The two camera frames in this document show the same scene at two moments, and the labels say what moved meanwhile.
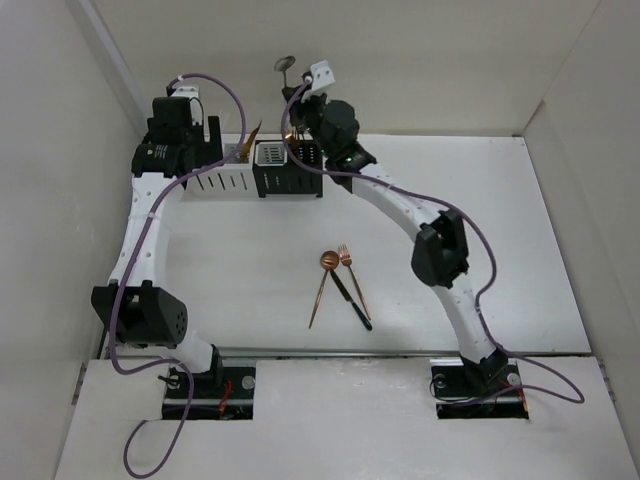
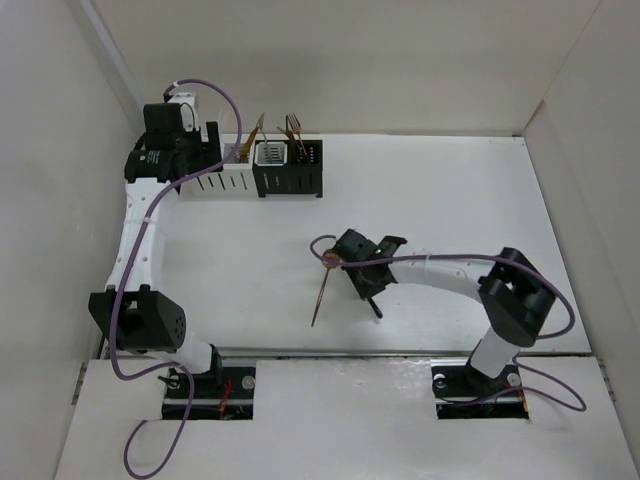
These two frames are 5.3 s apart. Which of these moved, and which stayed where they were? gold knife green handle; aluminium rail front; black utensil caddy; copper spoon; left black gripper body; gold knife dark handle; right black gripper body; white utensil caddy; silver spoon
Moved: right black gripper body; silver spoon; gold knife dark handle
Stayed: aluminium rail front; copper spoon; gold knife green handle; black utensil caddy; left black gripper body; white utensil caddy
